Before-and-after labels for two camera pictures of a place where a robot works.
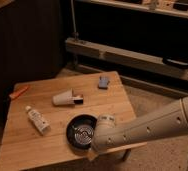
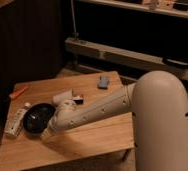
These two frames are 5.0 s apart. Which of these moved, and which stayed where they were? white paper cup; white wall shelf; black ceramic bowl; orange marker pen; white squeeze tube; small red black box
Moved: black ceramic bowl; white squeeze tube
Stayed: orange marker pen; white paper cup; small red black box; white wall shelf
